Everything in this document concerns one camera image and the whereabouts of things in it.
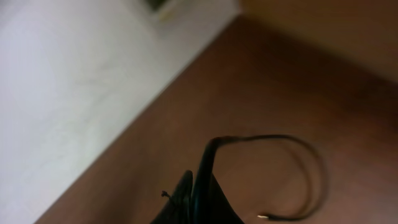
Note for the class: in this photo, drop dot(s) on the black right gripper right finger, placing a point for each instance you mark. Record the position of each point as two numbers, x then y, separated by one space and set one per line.
218 209

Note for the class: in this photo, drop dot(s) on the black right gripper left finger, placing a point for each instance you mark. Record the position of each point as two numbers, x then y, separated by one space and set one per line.
177 208

